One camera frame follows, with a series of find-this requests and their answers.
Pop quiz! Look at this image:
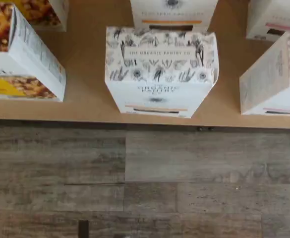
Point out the wide wooden shelf board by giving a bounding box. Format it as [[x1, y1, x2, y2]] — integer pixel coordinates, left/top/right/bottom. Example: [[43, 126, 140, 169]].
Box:
[[0, 0, 290, 130]]

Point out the white box pink strip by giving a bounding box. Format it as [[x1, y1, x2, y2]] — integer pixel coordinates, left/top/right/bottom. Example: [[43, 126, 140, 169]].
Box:
[[238, 29, 290, 117], [245, 0, 290, 42]]

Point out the purely elizabeth yellow box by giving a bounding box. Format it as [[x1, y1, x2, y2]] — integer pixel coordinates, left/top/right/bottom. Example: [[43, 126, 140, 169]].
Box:
[[12, 0, 69, 33], [0, 3, 66, 103]]

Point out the dark rectangular floor object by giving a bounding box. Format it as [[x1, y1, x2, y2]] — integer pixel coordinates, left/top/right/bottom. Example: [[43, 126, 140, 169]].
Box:
[[78, 219, 90, 238]]

